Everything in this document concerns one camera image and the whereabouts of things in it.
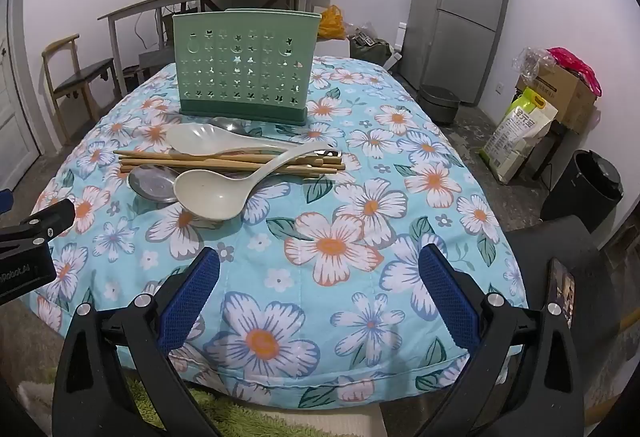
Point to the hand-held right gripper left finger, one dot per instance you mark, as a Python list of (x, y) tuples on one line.
[(192, 297)]

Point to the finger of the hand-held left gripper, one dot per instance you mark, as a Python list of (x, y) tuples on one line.
[(47, 219), (5, 203)]

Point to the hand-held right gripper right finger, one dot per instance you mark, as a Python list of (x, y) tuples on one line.
[(450, 297)]

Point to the white plastic ladle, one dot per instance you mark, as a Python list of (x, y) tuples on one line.
[(210, 197)]

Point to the round metal spoon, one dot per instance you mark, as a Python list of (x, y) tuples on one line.
[(150, 184)]

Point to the pile of wooden chopsticks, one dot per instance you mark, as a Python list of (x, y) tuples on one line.
[(150, 162)]

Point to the white scalloped rice spoon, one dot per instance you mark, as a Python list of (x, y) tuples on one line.
[(192, 139)]

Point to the green plastic utensil holder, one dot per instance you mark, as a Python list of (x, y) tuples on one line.
[(250, 114)]

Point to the white panel door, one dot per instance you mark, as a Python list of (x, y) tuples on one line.
[(12, 117)]

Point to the black chair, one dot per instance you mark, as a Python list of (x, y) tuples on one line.
[(545, 242)]

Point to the black smartphone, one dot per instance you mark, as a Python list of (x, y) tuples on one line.
[(560, 287)]

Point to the floral light blue blanket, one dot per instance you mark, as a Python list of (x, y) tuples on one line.
[(310, 297)]

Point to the green shaggy rug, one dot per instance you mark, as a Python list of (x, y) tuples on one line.
[(235, 417)]

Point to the wooden chair with dark seat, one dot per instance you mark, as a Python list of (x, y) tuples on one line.
[(82, 74)]

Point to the black trash bin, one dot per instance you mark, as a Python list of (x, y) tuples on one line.
[(585, 192)]

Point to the white and green rice bag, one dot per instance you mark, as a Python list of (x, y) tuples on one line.
[(520, 137)]

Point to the dark stool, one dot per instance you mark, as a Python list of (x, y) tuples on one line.
[(150, 59)]

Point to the black rice cooker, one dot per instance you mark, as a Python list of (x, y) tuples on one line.
[(437, 104)]

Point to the large cardboard box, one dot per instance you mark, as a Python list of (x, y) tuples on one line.
[(565, 87)]

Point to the clear plastic bag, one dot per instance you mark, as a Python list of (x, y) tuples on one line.
[(532, 59)]

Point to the dark green bag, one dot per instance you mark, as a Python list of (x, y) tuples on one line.
[(370, 52)]

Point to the pink plastic bag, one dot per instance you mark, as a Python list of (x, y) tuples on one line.
[(575, 62)]

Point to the silver refrigerator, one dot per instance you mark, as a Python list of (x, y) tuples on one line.
[(450, 17)]

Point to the yellow plastic bag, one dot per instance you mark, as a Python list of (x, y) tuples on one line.
[(331, 23)]

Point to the white wall socket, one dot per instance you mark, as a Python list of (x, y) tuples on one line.
[(500, 89)]

